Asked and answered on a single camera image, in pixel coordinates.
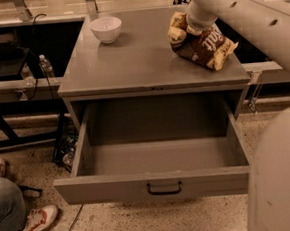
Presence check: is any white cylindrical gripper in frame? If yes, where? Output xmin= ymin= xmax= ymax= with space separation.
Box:
xmin=185 ymin=1 xmax=217 ymax=36

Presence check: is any brown chip bag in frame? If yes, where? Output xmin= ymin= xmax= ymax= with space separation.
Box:
xmin=168 ymin=11 xmax=239 ymax=71

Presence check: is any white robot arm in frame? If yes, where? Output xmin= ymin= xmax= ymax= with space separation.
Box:
xmin=187 ymin=0 xmax=290 ymax=231

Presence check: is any grey cabinet counter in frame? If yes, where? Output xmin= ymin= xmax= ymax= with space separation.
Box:
xmin=59 ymin=6 xmax=249 ymax=127

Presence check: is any open grey drawer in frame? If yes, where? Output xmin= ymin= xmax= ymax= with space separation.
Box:
xmin=54 ymin=92 xmax=249 ymax=205

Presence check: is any white ceramic bowl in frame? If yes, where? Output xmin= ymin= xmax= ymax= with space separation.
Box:
xmin=90 ymin=17 xmax=122 ymax=43

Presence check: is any clear plastic water bottle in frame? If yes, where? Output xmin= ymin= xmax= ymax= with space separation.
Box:
xmin=39 ymin=54 xmax=56 ymax=79

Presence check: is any black crate with bottles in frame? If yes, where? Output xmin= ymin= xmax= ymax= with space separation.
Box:
xmin=52 ymin=116 xmax=79 ymax=172

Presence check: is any black metal stand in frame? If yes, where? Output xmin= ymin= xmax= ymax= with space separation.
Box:
xmin=0 ymin=98 xmax=67 ymax=149

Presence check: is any white red right sneaker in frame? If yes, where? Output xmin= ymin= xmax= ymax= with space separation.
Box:
xmin=22 ymin=205 xmax=58 ymax=231

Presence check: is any blue jeans leg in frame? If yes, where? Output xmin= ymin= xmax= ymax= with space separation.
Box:
xmin=0 ymin=177 xmax=26 ymax=231

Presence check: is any black hanging cable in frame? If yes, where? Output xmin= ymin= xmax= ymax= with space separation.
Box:
xmin=16 ymin=13 xmax=55 ymax=102

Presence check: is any black drawer handle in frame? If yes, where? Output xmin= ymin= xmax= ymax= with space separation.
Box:
xmin=146 ymin=181 xmax=183 ymax=196

